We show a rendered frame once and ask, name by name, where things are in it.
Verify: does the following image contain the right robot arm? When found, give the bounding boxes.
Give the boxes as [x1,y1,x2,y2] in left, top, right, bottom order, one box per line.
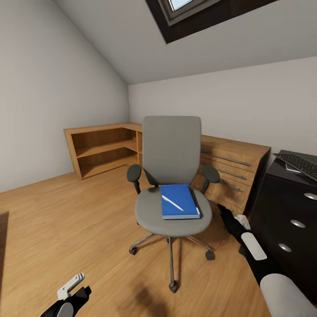
[217,204,317,317]

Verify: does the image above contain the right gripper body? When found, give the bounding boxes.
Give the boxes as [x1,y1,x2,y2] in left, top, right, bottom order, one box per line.
[220,209,241,234]

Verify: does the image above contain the swivel chair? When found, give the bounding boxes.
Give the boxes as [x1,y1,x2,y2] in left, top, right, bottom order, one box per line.
[127,116,220,293]

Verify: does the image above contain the folder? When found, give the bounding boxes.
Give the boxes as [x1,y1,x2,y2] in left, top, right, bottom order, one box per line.
[161,184,200,220]

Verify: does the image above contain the keyboard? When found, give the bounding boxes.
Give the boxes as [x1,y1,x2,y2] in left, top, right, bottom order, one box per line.
[273,153,317,182]

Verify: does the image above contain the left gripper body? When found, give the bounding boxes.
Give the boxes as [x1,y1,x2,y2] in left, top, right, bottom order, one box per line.
[66,287,89,317]

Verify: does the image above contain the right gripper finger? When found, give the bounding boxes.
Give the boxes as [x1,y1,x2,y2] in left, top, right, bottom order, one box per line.
[217,204,227,212]

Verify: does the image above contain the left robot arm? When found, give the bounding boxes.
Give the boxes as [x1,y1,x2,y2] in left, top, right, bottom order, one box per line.
[40,273,92,317]

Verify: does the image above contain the notebook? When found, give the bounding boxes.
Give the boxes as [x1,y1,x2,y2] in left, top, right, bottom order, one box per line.
[286,163,301,173]

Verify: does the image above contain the pen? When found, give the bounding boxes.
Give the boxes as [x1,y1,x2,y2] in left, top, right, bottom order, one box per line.
[162,195,183,211]

